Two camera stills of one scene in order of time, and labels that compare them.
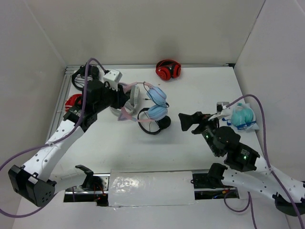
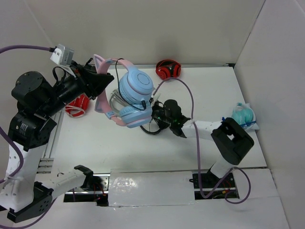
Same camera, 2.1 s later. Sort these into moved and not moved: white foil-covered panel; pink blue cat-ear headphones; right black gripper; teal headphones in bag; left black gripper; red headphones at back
Moved: pink blue cat-ear headphones; left black gripper; right black gripper
Not moved: teal headphones in bag; red headphones at back; white foil-covered panel
